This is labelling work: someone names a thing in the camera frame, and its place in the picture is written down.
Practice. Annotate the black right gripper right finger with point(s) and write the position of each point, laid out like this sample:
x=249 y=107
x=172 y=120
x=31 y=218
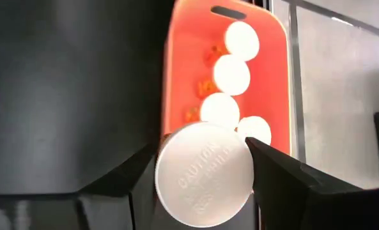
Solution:
x=298 y=204

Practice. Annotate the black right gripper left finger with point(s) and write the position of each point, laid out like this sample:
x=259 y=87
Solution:
x=106 y=198

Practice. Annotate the orange pill bottle white cap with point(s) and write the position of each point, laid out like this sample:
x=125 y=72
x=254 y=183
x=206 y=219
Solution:
x=219 y=110
x=231 y=75
x=256 y=127
x=242 y=41
x=205 y=175

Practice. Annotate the orange plastic bin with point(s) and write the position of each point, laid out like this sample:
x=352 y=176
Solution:
x=182 y=64

